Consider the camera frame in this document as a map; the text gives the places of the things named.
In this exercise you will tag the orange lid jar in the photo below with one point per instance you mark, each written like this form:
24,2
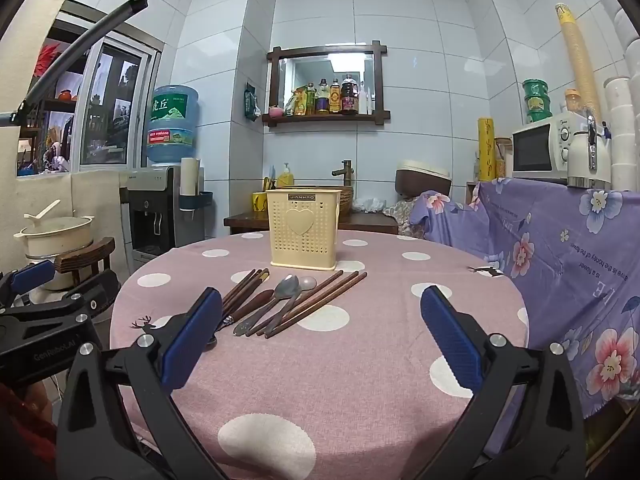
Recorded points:
573,101

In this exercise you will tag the dark soy sauce bottle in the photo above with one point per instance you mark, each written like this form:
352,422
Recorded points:
349,97

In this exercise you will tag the white microwave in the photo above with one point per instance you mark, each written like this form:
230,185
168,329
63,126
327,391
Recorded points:
535,152

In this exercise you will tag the wooden framed mirror shelf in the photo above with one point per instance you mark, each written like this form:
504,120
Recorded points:
380,85

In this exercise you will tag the green hanging packet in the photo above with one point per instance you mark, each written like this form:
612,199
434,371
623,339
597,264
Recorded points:
251,102

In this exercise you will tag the yellow label sauce bottle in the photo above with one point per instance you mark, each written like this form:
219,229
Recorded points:
335,99

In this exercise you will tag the cream cooking pot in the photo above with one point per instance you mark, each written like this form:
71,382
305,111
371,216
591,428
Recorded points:
55,240

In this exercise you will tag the green bottle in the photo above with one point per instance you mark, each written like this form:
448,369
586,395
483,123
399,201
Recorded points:
311,100

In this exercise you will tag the stack of white paper cups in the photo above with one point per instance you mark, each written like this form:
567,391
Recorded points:
190,175

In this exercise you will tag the blue water jug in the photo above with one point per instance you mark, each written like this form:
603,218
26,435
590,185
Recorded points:
171,125

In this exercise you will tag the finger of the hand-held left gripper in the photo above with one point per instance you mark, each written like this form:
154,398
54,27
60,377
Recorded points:
31,275
75,300

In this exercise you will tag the dark chopstick with gold band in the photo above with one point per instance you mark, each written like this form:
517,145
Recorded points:
248,290
251,293

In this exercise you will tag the bronze faucet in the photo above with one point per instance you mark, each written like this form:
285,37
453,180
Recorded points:
345,172

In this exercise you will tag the woven pattern sink basin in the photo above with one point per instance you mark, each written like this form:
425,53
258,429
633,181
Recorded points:
347,202

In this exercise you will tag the clear plastic spoon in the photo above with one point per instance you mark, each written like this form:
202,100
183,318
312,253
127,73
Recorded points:
307,283

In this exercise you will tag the cream plastic utensil basket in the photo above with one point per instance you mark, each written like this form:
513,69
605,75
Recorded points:
302,225

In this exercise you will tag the yellow roll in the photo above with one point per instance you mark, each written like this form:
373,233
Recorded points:
486,150

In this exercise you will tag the brown and cream rice cooker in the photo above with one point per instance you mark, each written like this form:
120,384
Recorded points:
420,180

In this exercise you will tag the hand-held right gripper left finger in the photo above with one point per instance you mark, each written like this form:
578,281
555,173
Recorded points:
192,340

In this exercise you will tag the teal cup holder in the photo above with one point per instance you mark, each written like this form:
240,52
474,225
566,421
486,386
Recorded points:
197,201

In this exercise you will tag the metal spoon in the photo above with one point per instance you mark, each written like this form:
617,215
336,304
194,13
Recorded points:
287,286

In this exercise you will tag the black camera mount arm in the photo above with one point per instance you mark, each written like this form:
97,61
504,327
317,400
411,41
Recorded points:
90,35

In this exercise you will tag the beige patterned cloth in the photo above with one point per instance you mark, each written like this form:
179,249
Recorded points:
402,215

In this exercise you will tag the sliding window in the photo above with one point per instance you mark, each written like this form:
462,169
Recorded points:
107,105

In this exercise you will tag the yellow seasoning packet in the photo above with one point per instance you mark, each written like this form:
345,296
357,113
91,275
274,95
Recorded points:
300,102

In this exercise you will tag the yellow mug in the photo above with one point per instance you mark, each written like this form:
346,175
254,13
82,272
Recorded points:
258,202

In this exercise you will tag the white plastic bag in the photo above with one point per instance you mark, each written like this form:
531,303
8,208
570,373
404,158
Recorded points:
369,204

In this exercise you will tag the wooden box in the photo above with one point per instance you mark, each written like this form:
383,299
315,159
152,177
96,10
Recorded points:
503,157

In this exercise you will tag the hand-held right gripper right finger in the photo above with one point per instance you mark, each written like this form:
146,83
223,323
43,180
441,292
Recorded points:
450,335

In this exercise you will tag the tall stack of yellow cups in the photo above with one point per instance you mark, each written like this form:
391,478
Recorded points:
580,65

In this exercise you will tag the dark wooden sink cabinet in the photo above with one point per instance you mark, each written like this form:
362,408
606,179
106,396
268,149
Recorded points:
370,222

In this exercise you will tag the pink bowl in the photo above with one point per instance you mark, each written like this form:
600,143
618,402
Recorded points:
274,111

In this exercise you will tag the stack of white tubs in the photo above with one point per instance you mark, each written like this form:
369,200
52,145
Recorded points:
625,130

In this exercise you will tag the yellow soap bottle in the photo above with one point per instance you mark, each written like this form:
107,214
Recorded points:
285,177

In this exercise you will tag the white bottle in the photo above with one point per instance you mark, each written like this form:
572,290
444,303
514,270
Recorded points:
366,102

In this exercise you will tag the white ladle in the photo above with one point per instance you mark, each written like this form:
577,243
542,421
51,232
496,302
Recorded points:
42,211

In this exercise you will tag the grey water dispenser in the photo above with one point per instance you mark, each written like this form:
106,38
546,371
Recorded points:
150,210

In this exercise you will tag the dark wooden stool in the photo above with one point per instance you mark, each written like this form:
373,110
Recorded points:
85,257

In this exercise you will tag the purple label oil bottle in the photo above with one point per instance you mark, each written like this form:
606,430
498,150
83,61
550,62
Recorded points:
322,100

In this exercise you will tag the stack of green bowls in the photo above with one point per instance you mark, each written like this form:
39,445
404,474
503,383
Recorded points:
536,100

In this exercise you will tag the purple floral cloth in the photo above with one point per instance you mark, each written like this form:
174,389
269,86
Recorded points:
550,260

